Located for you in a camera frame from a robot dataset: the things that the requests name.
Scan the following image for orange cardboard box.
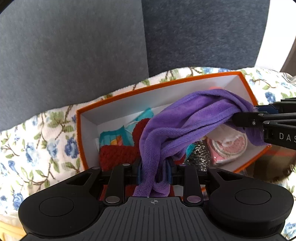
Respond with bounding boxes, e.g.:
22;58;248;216
75;71;273;202

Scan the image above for colourful teal cloth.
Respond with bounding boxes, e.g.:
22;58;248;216
95;108;154;151

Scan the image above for dark red knitted item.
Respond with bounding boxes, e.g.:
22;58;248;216
99;117;186;172

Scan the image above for floral knitted white blanket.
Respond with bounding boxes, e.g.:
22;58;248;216
1;67;295;240

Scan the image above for dark grey sofa backrest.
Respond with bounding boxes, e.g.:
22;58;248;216
1;1;270;130

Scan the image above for steel wool scrubber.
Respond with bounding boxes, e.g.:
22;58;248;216
184;140;212;171

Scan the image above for purple fleece cloth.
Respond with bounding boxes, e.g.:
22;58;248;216
133;89;266;197

